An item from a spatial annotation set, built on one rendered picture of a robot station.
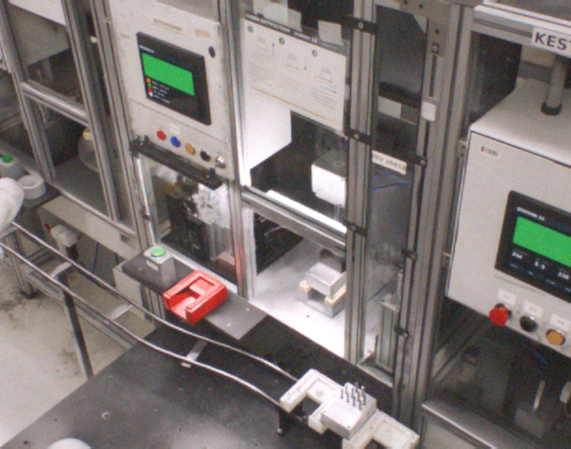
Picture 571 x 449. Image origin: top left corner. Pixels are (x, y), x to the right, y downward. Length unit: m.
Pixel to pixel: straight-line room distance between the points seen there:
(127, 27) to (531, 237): 1.22
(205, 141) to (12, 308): 2.05
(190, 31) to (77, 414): 1.23
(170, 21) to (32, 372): 2.04
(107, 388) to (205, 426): 0.36
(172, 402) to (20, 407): 1.17
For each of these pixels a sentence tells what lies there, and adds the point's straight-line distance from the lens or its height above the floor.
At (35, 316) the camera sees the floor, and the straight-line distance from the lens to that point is 3.86.
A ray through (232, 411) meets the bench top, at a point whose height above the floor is 0.68.
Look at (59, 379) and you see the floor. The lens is 3.55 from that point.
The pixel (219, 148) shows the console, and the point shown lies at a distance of 2.08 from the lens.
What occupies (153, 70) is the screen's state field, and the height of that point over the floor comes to 1.64.
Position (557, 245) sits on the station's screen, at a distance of 1.55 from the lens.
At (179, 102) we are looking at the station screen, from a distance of 2.09.
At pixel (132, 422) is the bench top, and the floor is 0.68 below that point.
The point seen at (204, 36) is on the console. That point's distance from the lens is 1.94.
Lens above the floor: 2.58
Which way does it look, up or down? 38 degrees down
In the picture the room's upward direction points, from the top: 2 degrees counter-clockwise
